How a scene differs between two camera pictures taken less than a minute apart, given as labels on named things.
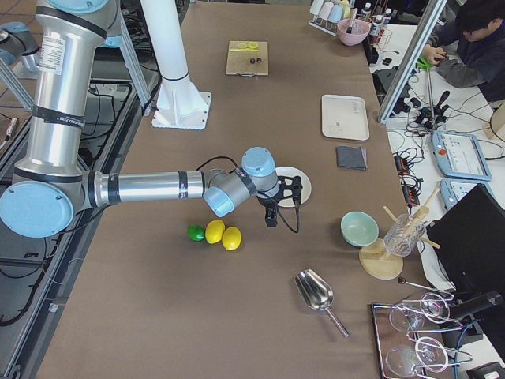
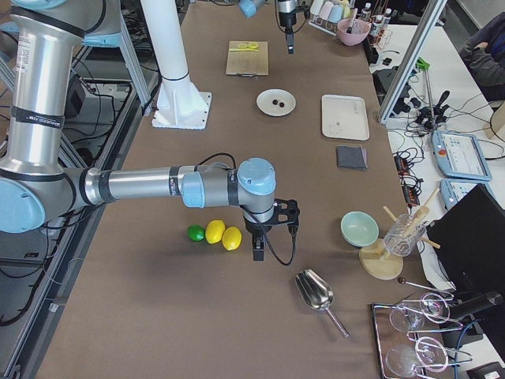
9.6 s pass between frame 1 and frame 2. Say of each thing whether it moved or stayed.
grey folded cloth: stayed
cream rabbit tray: stayed
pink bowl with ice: stayed
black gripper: moved
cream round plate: moved
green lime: stayed
